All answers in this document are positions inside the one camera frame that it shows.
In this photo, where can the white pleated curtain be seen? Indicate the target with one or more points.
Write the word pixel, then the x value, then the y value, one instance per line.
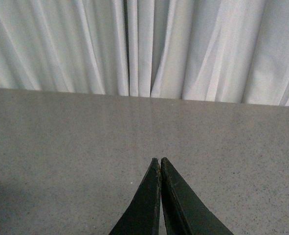
pixel 214 50

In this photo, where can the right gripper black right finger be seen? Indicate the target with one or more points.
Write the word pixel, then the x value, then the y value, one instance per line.
pixel 184 213

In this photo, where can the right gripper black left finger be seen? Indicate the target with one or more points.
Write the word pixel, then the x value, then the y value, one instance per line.
pixel 142 215

